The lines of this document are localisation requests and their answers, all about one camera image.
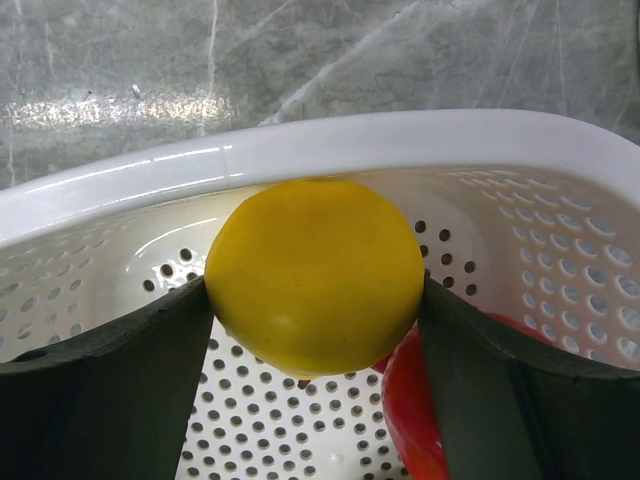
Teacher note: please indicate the yellow pear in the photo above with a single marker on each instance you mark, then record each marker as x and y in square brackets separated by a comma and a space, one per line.
[316, 277]

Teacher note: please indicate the white perforated plastic basket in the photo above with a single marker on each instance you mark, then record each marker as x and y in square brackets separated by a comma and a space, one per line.
[531, 218]

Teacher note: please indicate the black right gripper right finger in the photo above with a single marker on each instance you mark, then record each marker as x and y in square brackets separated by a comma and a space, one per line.
[511, 407]

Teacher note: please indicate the red apple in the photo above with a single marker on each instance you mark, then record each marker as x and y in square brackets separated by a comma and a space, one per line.
[409, 411]

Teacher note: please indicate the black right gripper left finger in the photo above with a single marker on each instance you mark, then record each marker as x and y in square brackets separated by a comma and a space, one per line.
[111, 403]

